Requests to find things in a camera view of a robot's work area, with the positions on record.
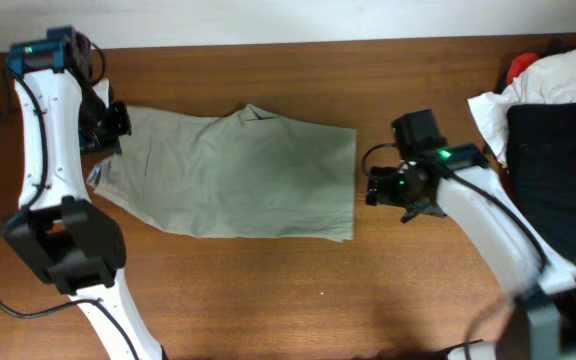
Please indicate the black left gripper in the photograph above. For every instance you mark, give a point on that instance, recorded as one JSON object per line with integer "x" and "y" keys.
{"x": 115, "y": 122}

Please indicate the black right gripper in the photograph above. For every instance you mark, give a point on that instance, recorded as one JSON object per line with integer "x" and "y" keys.
{"x": 375, "y": 185}

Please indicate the black folded garment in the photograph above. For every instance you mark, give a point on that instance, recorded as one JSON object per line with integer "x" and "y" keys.
{"x": 541, "y": 155}

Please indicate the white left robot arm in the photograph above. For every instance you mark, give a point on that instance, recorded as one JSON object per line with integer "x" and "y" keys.
{"x": 58, "y": 233}

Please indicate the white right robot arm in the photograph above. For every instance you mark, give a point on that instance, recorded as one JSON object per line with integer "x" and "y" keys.
{"x": 535, "y": 318}

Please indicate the white crumpled garment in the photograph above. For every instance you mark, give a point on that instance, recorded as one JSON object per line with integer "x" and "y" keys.
{"x": 548, "y": 81}

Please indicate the red garment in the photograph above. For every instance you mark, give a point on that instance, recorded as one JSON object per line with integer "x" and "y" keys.
{"x": 519, "y": 64}

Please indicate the khaki green shorts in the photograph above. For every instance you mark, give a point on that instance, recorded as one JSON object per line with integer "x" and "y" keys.
{"x": 251, "y": 174}

